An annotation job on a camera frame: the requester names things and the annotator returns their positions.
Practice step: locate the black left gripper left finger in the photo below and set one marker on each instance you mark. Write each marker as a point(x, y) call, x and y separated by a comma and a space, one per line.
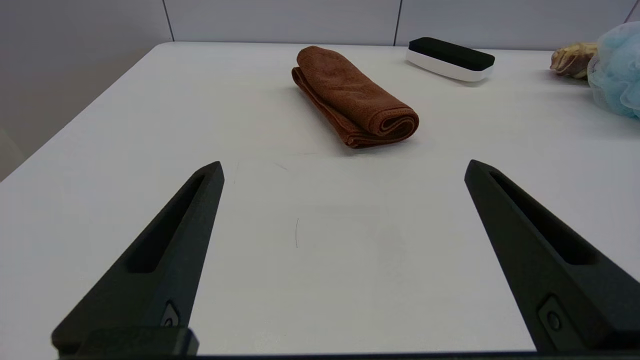
point(165, 260)

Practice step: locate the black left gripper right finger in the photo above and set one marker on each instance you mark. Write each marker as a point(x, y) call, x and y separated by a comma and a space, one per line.
point(550, 260)

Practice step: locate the long striped bread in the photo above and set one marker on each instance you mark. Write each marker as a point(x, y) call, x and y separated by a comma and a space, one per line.
point(572, 60)

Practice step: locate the blue mesh bath loofah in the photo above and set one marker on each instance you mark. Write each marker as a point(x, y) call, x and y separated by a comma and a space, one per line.
point(620, 70)

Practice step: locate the black and white eraser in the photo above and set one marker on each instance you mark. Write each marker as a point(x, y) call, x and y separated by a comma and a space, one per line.
point(450, 55)

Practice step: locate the brown folded towel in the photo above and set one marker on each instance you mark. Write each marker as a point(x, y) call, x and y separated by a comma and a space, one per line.
point(355, 97)

